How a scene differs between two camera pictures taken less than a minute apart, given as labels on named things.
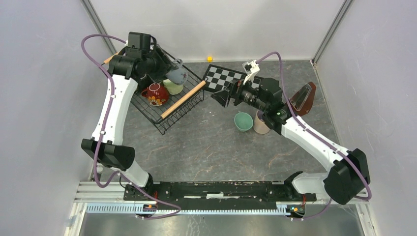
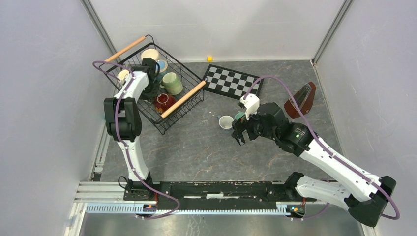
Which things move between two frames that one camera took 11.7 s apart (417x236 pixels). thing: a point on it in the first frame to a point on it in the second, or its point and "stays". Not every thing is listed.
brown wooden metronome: [301, 100] stays
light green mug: [173, 89] stays
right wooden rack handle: [182, 100] stays
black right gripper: [222, 97] to [242, 124]
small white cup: [177, 74] to [225, 122]
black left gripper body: [159, 69] to [151, 89]
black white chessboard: [218, 78] stays
